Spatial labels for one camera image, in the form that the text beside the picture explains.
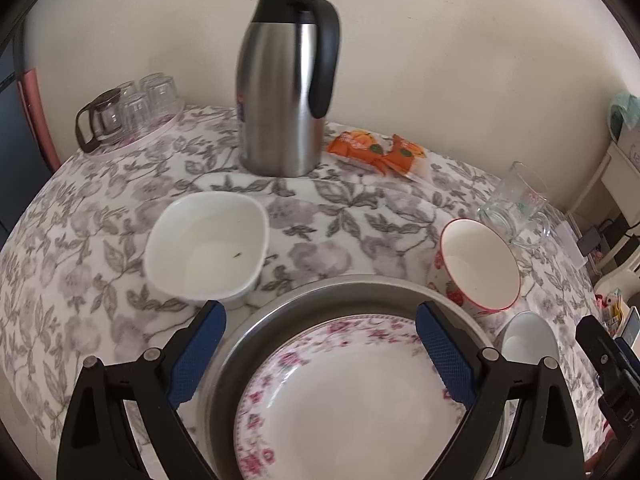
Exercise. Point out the white round tray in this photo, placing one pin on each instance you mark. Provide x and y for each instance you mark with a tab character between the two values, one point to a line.
160	132

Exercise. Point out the pink rolled mat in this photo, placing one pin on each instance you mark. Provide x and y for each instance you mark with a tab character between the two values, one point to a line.
37	115

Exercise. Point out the dark blue cabinet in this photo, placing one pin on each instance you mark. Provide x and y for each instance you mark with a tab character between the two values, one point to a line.
15	160

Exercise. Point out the black power adapter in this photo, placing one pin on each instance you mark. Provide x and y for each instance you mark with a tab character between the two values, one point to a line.
590	241

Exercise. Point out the stainless steel basin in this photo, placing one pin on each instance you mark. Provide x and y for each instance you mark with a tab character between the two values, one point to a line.
225	390

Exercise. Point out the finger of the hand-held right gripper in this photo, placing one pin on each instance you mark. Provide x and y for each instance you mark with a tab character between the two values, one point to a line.
592	345
630	352

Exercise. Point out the white flat box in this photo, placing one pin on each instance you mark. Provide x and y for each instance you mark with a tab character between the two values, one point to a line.
569	242

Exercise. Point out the stainless steel thermos jug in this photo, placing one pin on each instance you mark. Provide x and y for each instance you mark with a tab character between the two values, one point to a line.
280	100

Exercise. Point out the pink floral round plate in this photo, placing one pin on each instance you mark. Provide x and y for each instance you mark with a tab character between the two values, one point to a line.
350	410

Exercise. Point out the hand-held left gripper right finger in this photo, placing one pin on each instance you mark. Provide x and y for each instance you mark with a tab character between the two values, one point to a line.
442	355

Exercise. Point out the white square bowl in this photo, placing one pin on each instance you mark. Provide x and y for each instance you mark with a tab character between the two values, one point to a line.
210	245

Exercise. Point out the clear drinking glass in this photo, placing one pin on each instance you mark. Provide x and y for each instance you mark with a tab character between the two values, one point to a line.
136	112
160	95
127	88

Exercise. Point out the small grey bowl red mark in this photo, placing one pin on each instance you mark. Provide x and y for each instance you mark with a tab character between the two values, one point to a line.
525	340

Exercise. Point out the strawberry print bowl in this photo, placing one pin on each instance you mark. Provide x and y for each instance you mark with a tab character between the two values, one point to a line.
475	265

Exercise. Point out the clear glass mug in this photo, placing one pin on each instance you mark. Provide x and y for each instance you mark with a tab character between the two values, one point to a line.
520	205

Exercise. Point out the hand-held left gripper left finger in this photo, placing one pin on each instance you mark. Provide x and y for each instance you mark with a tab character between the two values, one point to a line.
197	355

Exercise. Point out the teal cloth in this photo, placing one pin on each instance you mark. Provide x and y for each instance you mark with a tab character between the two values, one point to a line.
622	115

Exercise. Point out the white shelf unit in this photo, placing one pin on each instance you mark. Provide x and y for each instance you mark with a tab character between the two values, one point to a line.
617	175

